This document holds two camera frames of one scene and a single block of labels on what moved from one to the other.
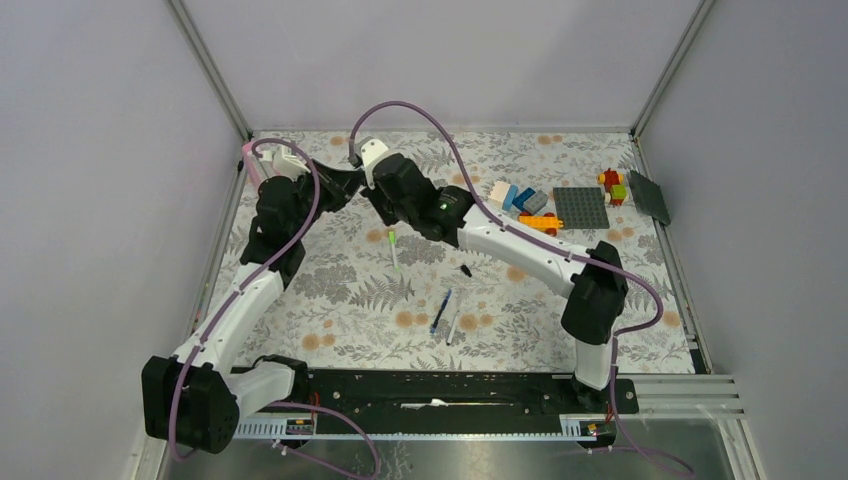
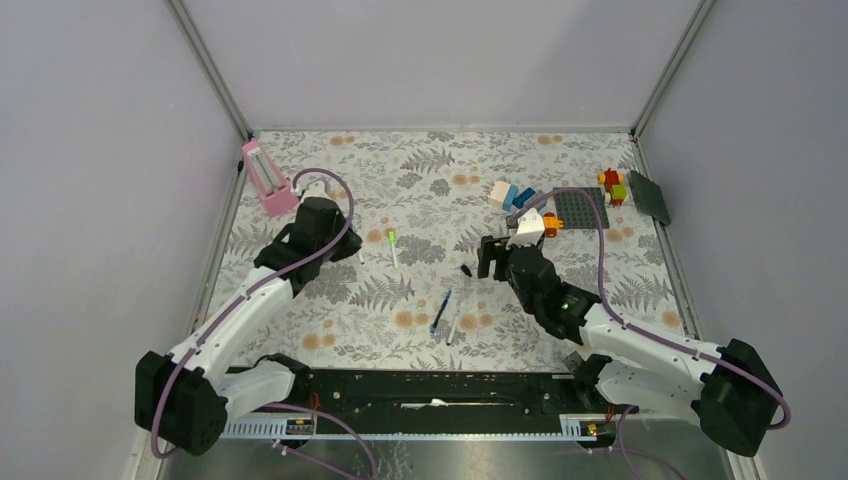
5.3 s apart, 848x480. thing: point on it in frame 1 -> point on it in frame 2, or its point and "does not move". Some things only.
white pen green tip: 392,237 does not move
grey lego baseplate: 581,208 does not move
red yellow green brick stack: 614,184 does not move
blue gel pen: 432,330 does not move
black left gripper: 341,186 -> 351,246
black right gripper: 374,196 -> 492,249
